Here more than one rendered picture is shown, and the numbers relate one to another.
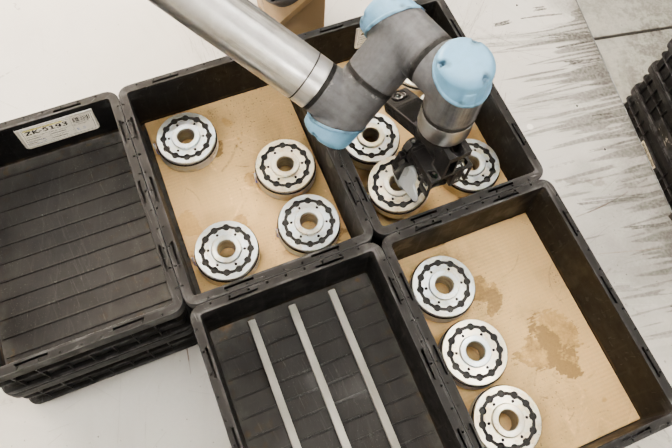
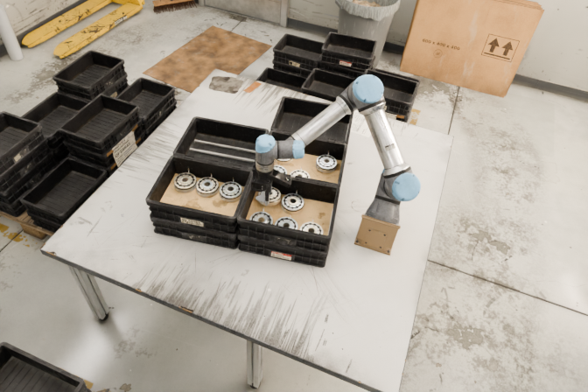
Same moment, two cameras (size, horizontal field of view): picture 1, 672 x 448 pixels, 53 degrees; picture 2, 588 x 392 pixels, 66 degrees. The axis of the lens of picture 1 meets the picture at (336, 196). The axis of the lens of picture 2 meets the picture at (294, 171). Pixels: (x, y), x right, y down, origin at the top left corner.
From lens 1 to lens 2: 187 cm
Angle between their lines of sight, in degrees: 62
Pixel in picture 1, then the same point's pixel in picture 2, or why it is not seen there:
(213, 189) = (306, 164)
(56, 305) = (297, 125)
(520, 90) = (287, 299)
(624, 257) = (194, 280)
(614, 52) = not seen: outside the picture
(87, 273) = not seen: hidden behind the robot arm
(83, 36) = not seen: hidden behind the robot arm
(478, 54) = (264, 142)
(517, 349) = (198, 199)
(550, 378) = (184, 201)
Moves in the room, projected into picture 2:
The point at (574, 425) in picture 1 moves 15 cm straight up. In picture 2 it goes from (168, 199) to (163, 175)
